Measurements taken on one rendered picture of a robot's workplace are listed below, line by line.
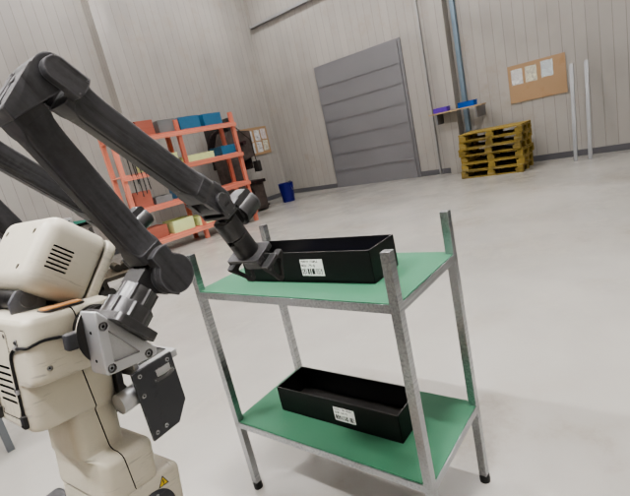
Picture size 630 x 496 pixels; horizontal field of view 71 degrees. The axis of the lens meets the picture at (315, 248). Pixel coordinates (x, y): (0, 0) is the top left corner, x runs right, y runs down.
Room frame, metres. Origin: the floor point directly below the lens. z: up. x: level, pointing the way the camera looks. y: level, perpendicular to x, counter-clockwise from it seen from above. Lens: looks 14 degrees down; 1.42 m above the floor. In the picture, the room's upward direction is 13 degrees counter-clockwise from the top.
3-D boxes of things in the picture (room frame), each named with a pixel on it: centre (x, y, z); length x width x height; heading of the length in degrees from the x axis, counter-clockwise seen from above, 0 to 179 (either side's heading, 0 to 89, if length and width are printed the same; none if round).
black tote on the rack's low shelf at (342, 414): (1.56, 0.01, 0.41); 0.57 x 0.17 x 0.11; 50
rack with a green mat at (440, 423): (1.56, 0.01, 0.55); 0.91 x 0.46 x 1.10; 50
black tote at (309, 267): (1.55, 0.01, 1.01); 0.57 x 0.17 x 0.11; 52
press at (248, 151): (11.33, 1.38, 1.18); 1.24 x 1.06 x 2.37; 139
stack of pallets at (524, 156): (8.88, -4.01, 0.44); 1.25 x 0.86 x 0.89; 49
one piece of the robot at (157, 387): (0.94, 0.50, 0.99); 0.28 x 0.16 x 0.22; 53
